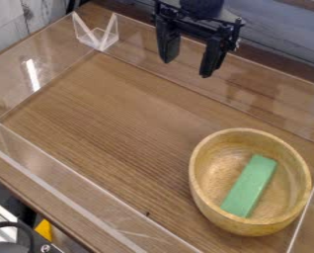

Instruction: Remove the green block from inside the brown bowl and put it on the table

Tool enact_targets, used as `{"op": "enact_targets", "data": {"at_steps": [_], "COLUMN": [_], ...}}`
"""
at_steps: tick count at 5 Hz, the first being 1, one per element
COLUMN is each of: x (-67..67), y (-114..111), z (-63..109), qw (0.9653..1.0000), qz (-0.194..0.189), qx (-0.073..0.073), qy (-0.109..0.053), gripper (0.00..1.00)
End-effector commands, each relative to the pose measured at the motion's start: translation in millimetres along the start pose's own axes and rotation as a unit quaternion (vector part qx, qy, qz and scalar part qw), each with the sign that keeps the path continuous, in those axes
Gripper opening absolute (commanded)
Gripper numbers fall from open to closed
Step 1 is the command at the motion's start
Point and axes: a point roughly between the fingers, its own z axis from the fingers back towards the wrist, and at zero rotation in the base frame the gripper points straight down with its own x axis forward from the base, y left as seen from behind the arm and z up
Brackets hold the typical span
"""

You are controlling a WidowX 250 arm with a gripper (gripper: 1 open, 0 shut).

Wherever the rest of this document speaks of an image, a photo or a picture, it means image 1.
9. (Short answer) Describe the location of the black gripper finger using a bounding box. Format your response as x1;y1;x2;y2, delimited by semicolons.
156;17;180;63
199;37;227;78

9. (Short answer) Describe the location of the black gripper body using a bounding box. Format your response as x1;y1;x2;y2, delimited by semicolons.
154;0;245;50

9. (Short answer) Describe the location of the green rectangular block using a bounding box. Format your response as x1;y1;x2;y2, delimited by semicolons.
220;154;276;217

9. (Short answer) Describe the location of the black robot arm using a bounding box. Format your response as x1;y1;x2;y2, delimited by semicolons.
153;0;245;78

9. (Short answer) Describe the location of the brown wooden bowl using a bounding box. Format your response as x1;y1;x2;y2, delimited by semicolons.
188;127;311;236

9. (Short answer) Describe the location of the yellow label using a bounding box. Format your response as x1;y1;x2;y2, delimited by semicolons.
34;219;52;241

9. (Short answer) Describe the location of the clear acrylic corner bracket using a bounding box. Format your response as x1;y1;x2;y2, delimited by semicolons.
70;13;118;51

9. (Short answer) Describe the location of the clear acrylic tray wall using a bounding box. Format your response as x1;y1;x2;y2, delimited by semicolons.
0;4;314;253

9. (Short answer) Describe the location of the black cable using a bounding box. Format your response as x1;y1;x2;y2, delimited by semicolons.
0;220;36;253

